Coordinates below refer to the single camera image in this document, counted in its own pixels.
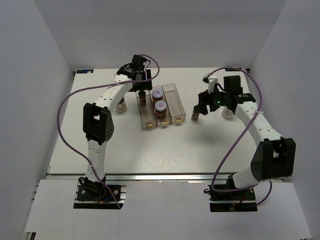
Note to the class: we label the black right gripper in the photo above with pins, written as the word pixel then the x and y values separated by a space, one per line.
pixel 204 98

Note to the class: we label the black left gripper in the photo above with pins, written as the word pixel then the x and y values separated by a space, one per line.
pixel 146 85

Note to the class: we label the small black-cap spice bottle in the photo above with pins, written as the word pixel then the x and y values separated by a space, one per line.
pixel 195 116

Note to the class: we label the brown jar white lid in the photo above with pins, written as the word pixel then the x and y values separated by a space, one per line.
pixel 160 108
pixel 157 95

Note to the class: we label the white salt shaker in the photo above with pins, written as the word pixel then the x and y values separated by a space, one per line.
pixel 227 113
pixel 121 106

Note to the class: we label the brown jar white lid front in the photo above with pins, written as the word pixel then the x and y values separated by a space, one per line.
pixel 160 108

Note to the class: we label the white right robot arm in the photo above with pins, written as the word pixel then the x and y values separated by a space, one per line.
pixel 274 155

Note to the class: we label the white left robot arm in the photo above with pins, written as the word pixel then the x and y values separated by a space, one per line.
pixel 98 124

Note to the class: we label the right clear organizer bin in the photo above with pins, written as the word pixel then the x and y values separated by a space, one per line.
pixel 174 103

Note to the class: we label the clear organizer bin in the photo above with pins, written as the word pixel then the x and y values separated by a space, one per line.
pixel 163 121
pixel 174 103
pixel 146 113

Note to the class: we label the left clear organizer bin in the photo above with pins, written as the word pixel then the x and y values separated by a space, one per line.
pixel 146 113

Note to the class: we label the middle clear organizer bin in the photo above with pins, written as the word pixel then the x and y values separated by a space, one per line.
pixel 163 121

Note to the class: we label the blue label sticker right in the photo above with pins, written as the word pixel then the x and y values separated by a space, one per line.
pixel 233 69

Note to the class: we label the blue label sticker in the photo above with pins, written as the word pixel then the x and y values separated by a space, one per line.
pixel 233 69
pixel 84 71

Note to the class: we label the blue label sticker left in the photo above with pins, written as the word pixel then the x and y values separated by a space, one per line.
pixel 84 71

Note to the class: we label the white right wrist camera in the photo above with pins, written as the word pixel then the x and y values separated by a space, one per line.
pixel 211 80

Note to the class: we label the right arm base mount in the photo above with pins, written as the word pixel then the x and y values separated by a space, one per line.
pixel 231 202

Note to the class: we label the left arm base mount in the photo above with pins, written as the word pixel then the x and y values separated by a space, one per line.
pixel 94 195

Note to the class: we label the aluminium table edge rail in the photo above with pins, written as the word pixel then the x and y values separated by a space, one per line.
pixel 139 177

